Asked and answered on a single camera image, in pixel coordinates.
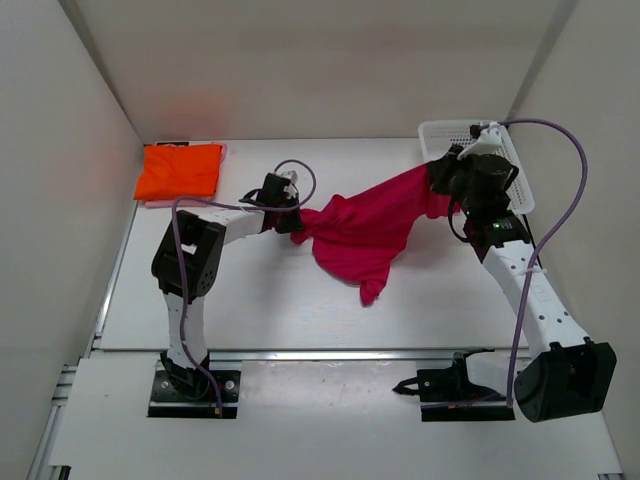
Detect magenta t-shirt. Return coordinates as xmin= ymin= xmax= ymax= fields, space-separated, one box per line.
xmin=290 ymin=165 xmax=451 ymax=307

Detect orange t-shirt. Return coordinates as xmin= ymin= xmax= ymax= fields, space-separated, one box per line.
xmin=133 ymin=143 xmax=223 ymax=201

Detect light pink t-shirt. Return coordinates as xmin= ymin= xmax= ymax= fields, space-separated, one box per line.
xmin=144 ymin=142 xmax=230 ymax=209

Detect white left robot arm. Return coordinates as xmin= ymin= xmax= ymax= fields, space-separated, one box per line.
xmin=151 ymin=171 xmax=304 ymax=401

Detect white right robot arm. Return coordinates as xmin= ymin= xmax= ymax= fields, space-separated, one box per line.
xmin=427 ymin=144 xmax=617 ymax=422

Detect white perforated plastic basket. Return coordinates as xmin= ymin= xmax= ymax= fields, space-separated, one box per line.
xmin=418 ymin=119 xmax=535 ymax=215

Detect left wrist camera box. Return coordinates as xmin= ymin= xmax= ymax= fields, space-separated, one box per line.
xmin=280 ymin=170 xmax=298 ymax=185

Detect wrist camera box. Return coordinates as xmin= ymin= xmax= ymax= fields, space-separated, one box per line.
xmin=457 ymin=121 xmax=502 ymax=160
xmin=280 ymin=170 xmax=298 ymax=185

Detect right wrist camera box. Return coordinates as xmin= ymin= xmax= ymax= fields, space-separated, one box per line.
xmin=457 ymin=121 xmax=502 ymax=160

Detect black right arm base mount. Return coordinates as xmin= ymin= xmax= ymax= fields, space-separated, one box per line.
xmin=392 ymin=349 xmax=515 ymax=422

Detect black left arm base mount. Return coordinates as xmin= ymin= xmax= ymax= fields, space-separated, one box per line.
xmin=147 ymin=352 xmax=241 ymax=419

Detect aluminium table edge rail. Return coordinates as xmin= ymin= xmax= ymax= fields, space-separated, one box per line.
xmin=89 ymin=344 xmax=556 ymax=363

